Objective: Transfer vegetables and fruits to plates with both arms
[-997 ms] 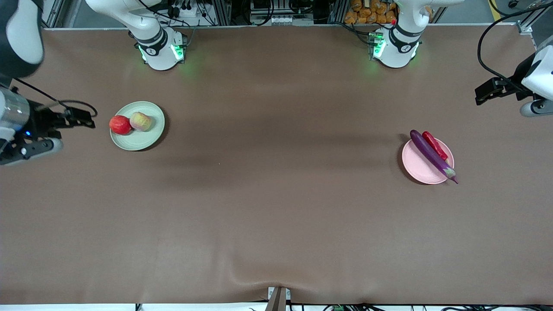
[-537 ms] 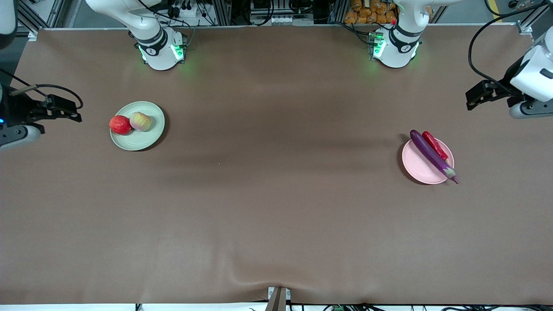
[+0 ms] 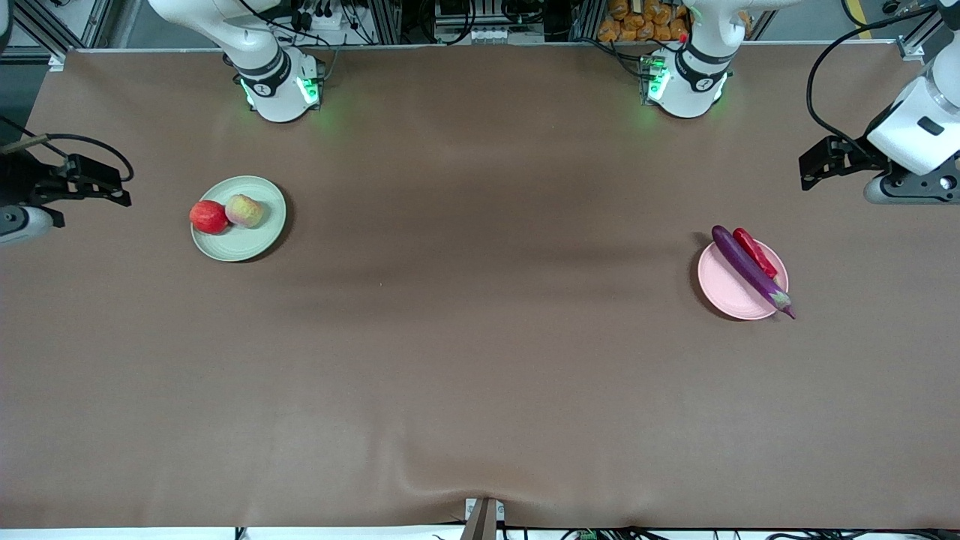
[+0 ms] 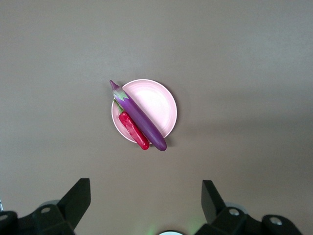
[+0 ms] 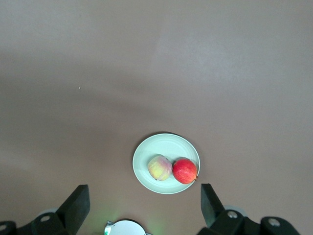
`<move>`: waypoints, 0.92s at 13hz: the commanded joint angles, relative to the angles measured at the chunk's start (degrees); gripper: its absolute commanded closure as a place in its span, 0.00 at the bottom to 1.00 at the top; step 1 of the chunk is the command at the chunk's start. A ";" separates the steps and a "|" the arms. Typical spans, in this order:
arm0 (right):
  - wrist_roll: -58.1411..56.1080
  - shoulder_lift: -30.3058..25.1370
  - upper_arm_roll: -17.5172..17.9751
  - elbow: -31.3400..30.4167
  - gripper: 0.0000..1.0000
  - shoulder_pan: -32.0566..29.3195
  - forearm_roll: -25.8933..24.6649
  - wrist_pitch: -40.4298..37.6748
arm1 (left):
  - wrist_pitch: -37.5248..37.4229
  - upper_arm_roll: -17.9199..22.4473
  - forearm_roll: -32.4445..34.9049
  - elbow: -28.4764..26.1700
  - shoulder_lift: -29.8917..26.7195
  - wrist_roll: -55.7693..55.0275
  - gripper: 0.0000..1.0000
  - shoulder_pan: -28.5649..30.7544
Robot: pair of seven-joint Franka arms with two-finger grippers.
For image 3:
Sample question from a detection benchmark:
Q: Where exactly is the red chili pepper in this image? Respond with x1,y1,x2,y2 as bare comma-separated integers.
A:
733,227,782,290

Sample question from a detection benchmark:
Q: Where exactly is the red round fruit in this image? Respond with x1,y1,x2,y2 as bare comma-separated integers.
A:
189,200,231,236

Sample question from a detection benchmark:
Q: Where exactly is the purple eggplant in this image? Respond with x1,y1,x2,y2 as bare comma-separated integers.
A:
711,225,797,320

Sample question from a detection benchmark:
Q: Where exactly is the yellow pink apple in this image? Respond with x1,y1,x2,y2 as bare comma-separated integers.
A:
225,194,266,229

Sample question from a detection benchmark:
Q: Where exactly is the pink plate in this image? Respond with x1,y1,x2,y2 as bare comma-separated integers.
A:
697,238,790,321

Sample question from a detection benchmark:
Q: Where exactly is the light green plate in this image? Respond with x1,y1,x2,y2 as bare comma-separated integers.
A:
190,175,287,263

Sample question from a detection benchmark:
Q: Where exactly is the bag of orange items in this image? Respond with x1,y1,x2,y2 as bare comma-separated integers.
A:
598,0,691,43

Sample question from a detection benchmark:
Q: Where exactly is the white power strip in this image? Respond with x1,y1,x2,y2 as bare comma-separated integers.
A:
289,6,353,35

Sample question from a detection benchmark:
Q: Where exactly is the rack with electronics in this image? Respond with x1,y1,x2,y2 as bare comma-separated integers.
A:
352,0,601,46

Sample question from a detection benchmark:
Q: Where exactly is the brown table cloth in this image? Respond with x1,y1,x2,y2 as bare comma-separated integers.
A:
0,43,960,530

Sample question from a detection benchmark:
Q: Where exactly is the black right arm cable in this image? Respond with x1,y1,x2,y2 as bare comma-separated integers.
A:
0,133,136,183

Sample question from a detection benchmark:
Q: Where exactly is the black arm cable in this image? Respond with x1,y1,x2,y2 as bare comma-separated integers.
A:
0,133,136,183
806,4,938,151

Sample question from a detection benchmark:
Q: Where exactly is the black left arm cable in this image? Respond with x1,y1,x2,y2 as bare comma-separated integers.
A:
806,4,938,151

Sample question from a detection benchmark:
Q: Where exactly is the aluminium frame post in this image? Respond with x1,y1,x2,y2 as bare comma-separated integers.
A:
0,0,113,72
896,0,960,62

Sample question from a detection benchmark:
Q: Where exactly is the metal camera bracket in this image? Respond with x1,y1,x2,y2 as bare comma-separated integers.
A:
463,497,506,540

